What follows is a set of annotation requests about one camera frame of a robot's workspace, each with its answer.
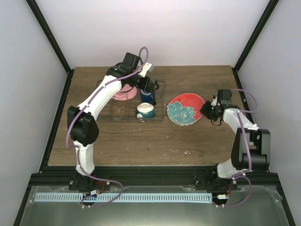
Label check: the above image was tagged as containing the dark blue mug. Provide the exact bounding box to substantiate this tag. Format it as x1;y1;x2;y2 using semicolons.
140;90;156;105

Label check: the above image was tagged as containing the pink plastic bear plate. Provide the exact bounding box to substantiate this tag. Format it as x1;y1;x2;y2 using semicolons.
112;84;137;101

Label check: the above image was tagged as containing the cream upturned bowl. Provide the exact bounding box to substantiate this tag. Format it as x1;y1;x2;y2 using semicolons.
135;103;156;119

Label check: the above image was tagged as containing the red plate with teal flower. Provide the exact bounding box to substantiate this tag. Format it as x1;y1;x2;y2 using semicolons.
166;93;205;123

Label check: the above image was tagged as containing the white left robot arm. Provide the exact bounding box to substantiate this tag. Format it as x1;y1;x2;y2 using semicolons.
66;63;159;190

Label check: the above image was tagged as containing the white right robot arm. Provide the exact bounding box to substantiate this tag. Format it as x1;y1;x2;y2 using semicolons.
200;101;271;190

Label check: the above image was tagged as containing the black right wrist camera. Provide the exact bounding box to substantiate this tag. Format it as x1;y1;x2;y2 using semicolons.
217;89;232;105

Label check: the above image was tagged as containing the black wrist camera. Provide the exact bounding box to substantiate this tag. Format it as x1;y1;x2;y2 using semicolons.
217;89;232;105
122;52;141;69

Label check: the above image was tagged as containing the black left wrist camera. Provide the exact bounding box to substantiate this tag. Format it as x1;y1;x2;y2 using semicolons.
122;52;141;69

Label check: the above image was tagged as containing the grey wire dish rack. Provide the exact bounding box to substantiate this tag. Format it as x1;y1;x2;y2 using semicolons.
97;81;166;122

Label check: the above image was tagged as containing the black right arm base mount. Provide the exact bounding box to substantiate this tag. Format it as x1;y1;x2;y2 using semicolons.
194;170;235;192

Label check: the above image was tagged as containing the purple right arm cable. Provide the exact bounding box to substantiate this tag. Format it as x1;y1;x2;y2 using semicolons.
215;89;259;209

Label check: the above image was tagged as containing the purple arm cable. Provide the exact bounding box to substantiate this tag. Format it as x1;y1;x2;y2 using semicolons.
215;89;259;209
66;47;150;209

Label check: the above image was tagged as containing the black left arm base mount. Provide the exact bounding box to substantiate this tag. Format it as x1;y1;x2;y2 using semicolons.
69;174;110;192

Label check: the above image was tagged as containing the black aluminium enclosure frame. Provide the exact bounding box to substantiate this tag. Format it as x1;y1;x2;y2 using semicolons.
14;0;295;226

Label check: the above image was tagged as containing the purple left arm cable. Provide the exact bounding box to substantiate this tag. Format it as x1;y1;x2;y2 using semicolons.
66;47;150;209

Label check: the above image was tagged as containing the light blue slotted cable duct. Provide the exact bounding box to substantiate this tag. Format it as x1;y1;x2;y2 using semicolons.
34;193;213;203

